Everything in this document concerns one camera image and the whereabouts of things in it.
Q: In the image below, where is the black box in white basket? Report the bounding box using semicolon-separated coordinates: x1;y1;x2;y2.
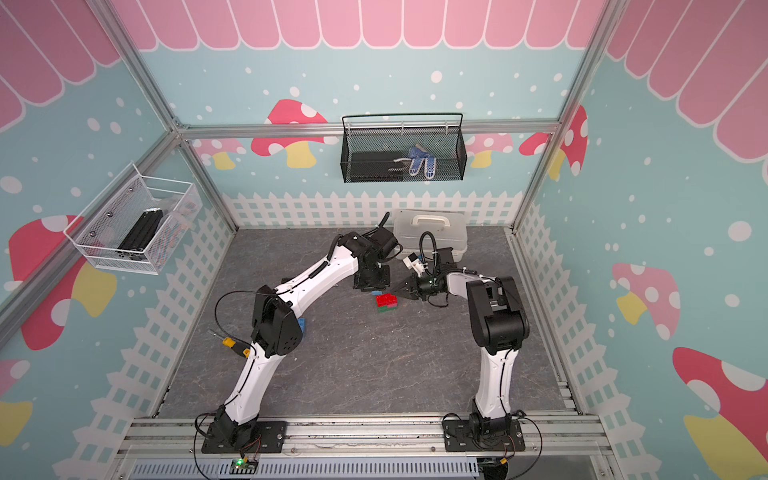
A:
116;208;164;261

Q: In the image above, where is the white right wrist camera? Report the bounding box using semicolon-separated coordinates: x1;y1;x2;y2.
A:
403;253;425;275

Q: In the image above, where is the green lit circuit board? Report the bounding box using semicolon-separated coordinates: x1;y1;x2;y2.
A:
229;458;259;475

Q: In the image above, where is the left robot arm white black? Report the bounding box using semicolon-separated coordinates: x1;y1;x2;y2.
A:
204;225;399;451

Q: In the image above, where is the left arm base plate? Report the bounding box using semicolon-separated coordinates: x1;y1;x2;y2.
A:
201;421;288;455

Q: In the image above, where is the white plastic storage box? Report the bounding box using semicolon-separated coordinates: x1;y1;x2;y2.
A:
392;209;468;261

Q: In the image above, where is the red lego brick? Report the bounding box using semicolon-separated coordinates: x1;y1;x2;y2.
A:
375;294;398;309

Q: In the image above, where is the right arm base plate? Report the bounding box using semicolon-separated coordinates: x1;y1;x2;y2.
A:
441;415;526;454

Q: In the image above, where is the blue white item in basket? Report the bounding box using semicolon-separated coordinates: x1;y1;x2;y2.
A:
394;145;437;180

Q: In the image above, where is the black wire mesh basket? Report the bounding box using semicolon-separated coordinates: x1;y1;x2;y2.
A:
340;112;468;183

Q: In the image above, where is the white wire mesh basket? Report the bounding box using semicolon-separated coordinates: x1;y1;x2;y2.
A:
64;164;203;275

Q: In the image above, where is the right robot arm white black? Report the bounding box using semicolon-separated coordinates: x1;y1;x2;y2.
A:
391;248;530;451

